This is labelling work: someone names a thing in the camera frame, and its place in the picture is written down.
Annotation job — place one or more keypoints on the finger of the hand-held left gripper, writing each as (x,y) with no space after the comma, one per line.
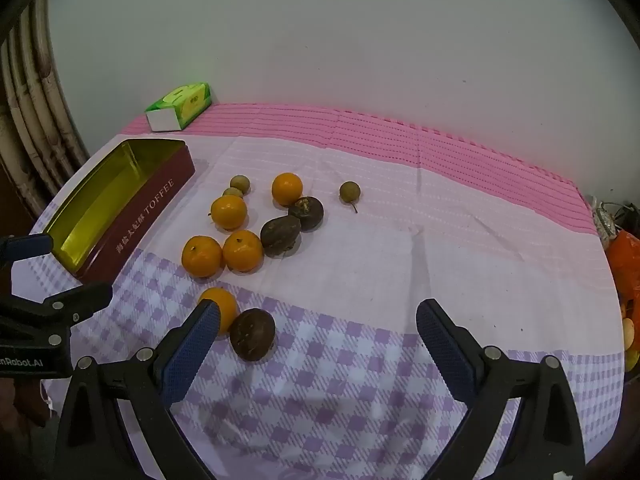
(75,305)
(30,246)

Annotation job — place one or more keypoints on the orange mandarin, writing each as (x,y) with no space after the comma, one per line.
(201,257)
(228,212)
(242,251)
(227,307)
(286,188)

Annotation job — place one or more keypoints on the orange plastic bag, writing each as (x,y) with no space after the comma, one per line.
(625,260)

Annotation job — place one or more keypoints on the silver foil wrapper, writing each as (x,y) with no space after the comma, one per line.
(604,220)

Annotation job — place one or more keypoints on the small brown longan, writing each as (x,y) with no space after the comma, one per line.
(231,192)
(240,184)

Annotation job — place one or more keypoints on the red and gold tin box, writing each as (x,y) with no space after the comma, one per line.
(140,220)

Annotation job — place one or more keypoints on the beige bamboo frame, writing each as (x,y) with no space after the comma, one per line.
(35,110)

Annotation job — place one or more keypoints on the pink and purple checked tablecloth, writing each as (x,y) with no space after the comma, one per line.
(375,260)

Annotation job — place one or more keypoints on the dark brown passion fruit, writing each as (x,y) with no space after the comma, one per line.
(280,236)
(252,335)
(306,213)

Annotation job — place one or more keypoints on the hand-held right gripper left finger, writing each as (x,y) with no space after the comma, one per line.
(192,352)

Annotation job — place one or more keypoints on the brown longan with stem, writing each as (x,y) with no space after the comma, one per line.
(349,191)

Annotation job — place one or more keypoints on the green tissue pack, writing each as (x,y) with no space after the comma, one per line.
(185,100)

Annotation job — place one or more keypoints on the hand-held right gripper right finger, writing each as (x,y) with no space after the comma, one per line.
(445,355)

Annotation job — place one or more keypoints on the yellow packet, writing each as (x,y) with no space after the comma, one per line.
(629,332)

